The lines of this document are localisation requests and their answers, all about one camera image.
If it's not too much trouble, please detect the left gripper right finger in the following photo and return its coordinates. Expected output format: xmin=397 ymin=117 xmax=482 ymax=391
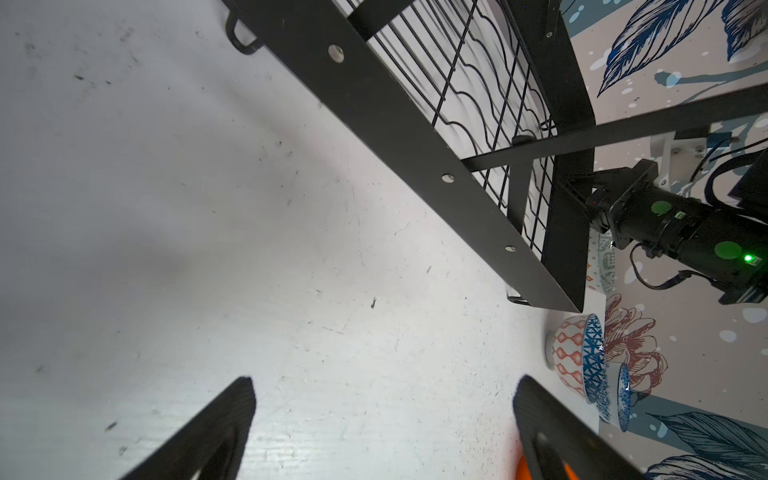
xmin=512 ymin=375 xmax=644 ymax=480

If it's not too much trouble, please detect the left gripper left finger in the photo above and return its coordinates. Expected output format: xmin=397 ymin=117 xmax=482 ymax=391
xmin=124 ymin=376 xmax=257 ymax=479

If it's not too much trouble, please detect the orange plastic bowl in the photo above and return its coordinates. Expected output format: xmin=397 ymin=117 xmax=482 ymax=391
xmin=514 ymin=454 xmax=580 ymax=480

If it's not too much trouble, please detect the dark blue patterned bowl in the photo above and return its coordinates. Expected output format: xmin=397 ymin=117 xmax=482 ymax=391
xmin=544 ymin=313 xmax=605 ymax=404

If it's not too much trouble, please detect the black wire dish rack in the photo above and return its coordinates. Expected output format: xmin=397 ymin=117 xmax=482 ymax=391
xmin=225 ymin=1 xmax=767 ymax=312

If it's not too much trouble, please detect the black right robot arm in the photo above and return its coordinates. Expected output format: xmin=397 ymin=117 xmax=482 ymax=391
xmin=569 ymin=151 xmax=767 ymax=305

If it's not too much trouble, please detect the blue white floral bowl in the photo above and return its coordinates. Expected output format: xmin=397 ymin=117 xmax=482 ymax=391
xmin=597 ymin=362 xmax=633 ymax=432

